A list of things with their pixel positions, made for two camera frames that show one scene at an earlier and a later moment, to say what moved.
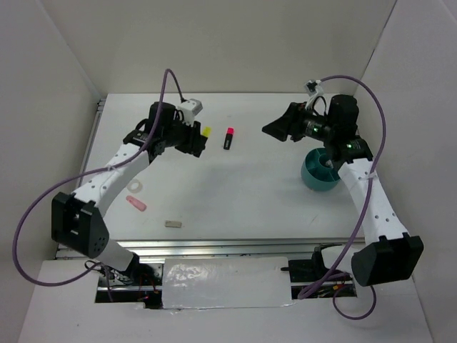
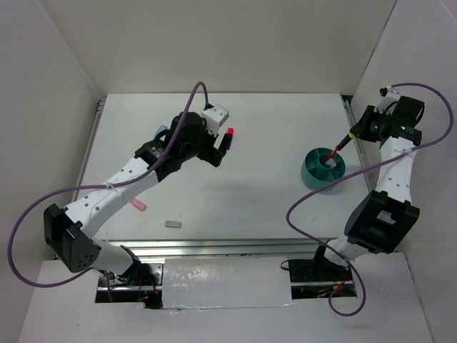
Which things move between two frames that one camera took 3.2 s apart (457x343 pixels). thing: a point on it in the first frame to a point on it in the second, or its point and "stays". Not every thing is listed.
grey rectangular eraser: x=172 y=224 stays
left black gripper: x=194 y=143 to x=216 y=154
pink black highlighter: x=228 y=138 stays
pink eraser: x=138 y=204 stays
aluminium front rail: x=161 y=248 stays
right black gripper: x=289 y=123 to x=361 y=128
